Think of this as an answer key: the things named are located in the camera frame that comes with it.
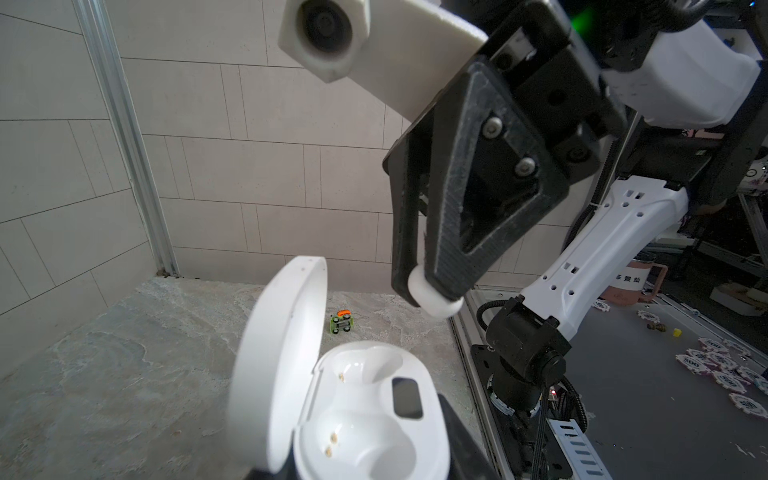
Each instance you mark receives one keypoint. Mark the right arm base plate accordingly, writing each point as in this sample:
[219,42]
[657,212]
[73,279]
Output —
[517,434]

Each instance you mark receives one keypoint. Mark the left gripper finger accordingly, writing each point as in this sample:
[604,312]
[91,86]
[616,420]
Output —
[467,460]

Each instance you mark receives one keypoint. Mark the aluminium frame rail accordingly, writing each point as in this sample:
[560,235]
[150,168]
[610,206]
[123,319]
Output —
[467,332]

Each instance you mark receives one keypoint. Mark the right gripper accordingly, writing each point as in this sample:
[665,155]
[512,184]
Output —
[491,177]

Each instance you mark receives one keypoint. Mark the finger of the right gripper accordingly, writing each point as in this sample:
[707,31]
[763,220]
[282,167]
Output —
[406,163]

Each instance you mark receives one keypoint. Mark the white earbud case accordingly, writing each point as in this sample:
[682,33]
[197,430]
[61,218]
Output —
[362,410]

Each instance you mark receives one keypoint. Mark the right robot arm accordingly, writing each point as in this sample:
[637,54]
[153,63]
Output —
[706,105]

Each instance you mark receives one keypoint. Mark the pink mug with label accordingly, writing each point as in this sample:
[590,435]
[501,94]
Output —
[627,288]

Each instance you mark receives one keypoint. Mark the white earbud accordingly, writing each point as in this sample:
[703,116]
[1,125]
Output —
[428,298]

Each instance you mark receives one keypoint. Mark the green orange toy car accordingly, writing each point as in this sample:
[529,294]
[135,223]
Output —
[341,321]

